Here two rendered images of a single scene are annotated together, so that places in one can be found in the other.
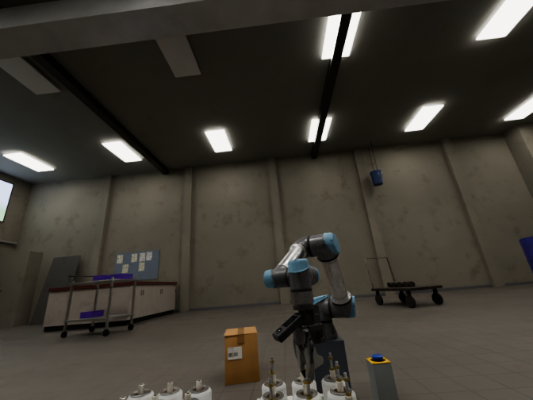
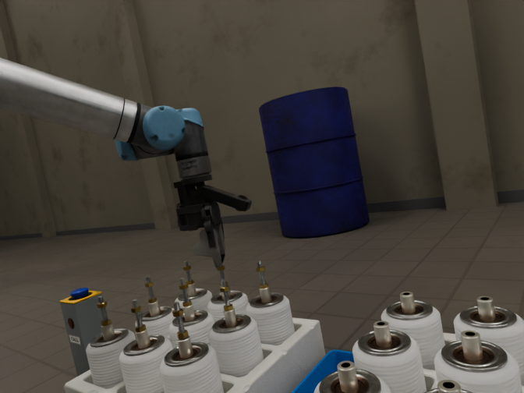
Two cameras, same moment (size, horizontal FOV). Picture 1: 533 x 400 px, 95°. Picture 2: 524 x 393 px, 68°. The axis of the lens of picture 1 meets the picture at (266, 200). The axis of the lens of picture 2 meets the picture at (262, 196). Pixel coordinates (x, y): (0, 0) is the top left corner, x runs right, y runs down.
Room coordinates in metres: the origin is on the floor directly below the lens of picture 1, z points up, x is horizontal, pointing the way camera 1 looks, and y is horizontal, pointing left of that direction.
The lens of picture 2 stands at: (1.55, 0.55, 0.54)
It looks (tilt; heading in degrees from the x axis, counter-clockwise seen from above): 4 degrees down; 216
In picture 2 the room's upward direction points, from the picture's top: 11 degrees counter-clockwise
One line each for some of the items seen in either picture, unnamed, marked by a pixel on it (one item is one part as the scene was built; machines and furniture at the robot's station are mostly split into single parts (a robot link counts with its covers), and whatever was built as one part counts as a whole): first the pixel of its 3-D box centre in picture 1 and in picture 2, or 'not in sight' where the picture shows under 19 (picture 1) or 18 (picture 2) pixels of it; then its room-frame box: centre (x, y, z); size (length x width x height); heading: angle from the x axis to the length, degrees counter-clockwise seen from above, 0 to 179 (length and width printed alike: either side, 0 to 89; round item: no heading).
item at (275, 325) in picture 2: not in sight; (274, 340); (0.91, 0.04, 0.16); 0.10 x 0.10 x 0.18
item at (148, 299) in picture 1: (121, 302); not in sight; (7.45, 4.38, 0.48); 2.64 x 2.08 x 0.97; 177
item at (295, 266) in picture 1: (300, 275); (186, 134); (0.92, -0.10, 0.64); 0.09 x 0.08 x 0.11; 155
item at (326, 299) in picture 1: (321, 306); not in sight; (1.62, -0.28, 0.47); 0.13 x 0.12 x 0.14; 65
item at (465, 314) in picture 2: not in sight; (487, 316); (0.92, 0.46, 0.25); 0.08 x 0.08 x 0.01
